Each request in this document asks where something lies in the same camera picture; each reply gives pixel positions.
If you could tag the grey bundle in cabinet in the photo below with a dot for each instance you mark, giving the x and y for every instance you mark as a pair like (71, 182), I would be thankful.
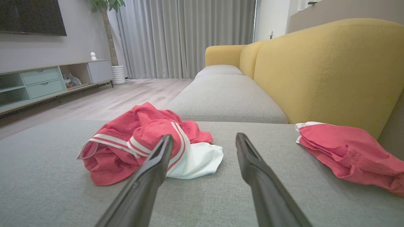
(72, 80)

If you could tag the low white TV cabinet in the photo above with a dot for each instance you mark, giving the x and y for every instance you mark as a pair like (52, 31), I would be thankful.
(47, 94)

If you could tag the grey pleated curtain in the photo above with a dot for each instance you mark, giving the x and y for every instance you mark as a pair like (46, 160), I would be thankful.
(183, 37)

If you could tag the black flat television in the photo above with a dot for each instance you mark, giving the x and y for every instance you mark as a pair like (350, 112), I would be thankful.
(28, 15)

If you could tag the green potted tree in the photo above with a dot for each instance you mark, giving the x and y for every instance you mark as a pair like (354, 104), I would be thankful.
(109, 34)

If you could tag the wall switch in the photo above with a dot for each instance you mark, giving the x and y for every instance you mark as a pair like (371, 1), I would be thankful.
(270, 34)

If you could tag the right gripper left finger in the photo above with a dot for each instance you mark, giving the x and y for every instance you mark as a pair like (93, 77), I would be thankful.
(142, 189)

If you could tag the red garment with white stripes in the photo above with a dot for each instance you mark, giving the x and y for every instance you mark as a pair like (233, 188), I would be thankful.
(113, 157)

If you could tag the grey sofa seat cushion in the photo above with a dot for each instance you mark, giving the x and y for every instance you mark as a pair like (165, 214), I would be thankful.
(217, 70)
(227, 97)

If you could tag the white cabinet door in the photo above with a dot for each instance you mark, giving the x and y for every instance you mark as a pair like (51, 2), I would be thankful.
(100, 72)

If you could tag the folded red garment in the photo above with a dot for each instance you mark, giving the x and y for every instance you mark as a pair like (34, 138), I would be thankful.
(347, 154)

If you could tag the teal cabinet drawer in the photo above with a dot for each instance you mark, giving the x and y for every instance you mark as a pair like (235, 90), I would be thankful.
(39, 75)
(45, 89)

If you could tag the small white figurine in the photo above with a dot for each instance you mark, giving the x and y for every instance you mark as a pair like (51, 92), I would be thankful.
(93, 56)

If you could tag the white ribbed plant pot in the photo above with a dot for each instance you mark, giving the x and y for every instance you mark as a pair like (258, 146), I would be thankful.
(118, 75)

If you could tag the small dark fixture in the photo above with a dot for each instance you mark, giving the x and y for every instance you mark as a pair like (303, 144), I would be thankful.
(312, 2)

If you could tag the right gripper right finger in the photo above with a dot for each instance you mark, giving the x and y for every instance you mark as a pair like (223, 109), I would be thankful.
(268, 192)

